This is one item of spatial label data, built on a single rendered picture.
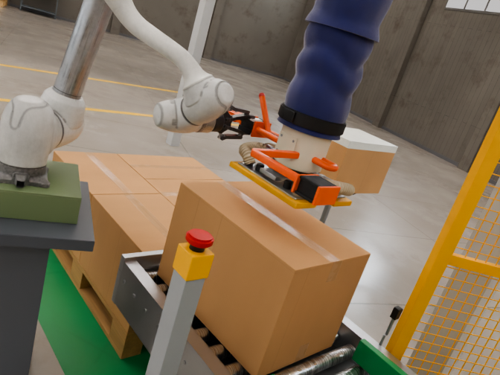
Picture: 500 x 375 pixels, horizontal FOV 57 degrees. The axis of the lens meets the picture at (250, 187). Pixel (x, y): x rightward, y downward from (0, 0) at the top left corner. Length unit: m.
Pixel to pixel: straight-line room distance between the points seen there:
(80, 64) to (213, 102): 0.60
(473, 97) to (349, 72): 10.26
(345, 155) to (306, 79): 1.85
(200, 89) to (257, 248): 0.50
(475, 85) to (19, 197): 10.84
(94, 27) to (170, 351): 1.10
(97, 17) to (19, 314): 1.09
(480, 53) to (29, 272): 11.06
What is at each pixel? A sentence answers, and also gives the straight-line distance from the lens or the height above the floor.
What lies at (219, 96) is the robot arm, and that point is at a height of 1.33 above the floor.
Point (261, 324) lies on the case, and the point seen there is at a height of 0.72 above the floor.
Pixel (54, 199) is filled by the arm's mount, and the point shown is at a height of 0.83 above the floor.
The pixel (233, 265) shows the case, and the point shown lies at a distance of 1.50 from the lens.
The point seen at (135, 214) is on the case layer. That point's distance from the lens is 2.32.
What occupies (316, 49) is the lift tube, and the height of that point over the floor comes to 1.53.
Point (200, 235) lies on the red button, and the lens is 1.13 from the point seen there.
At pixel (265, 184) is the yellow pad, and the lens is 1.48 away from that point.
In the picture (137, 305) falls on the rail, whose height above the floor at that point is 0.50.
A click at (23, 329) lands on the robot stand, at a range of 1.95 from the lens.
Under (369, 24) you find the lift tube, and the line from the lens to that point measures 1.46.
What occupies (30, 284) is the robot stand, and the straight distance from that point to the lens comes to 1.83.
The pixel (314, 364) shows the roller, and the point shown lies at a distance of 1.70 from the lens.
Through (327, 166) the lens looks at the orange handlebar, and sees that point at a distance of 1.46.
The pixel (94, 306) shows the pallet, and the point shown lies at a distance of 2.54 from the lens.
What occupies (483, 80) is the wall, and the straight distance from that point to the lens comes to 11.64.
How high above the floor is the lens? 1.53
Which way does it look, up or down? 18 degrees down
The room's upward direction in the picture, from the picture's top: 17 degrees clockwise
